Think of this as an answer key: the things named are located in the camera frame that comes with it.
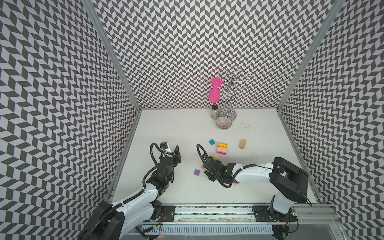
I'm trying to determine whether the natural wood block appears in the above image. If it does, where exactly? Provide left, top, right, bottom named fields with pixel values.
left=239, top=139, right=247, bottom=150

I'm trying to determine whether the orange wood block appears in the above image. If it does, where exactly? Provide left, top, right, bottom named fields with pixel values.
left=218, top=143, right=228, bottom=148

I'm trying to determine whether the pink half-round wood block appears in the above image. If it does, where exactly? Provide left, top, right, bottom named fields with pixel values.
left=217, top=147, right=227, bottom=153

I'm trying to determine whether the striped ceramic bowl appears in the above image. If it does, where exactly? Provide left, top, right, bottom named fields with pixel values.
left=215, top=117, right=232, bottom=130

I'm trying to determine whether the chrome wire stand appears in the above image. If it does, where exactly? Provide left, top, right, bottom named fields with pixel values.
left=219, top=68, right=255, bottom=122

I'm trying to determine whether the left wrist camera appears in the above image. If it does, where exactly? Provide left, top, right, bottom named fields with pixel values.
left=160, top=142, right=172, bottom=154

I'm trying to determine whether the left corner metal post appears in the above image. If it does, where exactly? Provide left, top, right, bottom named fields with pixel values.
left=82, top=0, right=141, bottom=112

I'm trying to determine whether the pink lamp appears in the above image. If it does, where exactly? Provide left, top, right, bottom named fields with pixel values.
left=209, top=78, right=223, bottom=103

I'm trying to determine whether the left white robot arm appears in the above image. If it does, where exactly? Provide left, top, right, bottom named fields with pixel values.
left=77, top=142, right=182, bottom=240

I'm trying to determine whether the metal base rail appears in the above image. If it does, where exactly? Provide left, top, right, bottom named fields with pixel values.
left=131, top=203, right=340, bottom=236

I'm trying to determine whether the right corner metal post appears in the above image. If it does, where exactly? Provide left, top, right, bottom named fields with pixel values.
left=277, top=0, right=345, bottom=112

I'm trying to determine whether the glass spice jar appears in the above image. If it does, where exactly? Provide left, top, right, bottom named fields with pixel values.
left=211, top=103, right=219, bottom=120

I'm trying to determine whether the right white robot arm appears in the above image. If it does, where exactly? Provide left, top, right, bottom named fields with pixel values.
left=201, top=154, right=312, bottom=221

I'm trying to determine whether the corner metal post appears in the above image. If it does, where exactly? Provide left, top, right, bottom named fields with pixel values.
left=277, top=0, right=345, bottom=112
left=82, top=0, right=141, bottom=112

